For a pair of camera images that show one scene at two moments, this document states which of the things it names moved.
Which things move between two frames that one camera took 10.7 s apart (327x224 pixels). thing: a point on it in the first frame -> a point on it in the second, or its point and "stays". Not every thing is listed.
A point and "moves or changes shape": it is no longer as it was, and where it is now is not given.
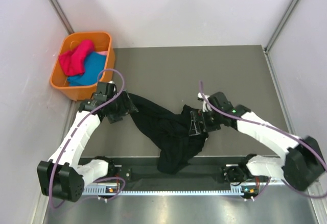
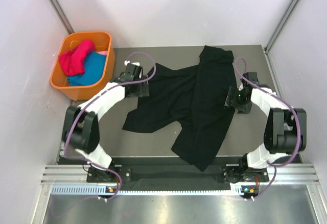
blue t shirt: [94, 64] stays
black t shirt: [168, 131] moves or changes shape
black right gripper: [197, 116] -> [242, 108]
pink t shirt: [73, 62] stays
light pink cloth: [103, 53] stays
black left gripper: [125, 107] -> [143, 91]
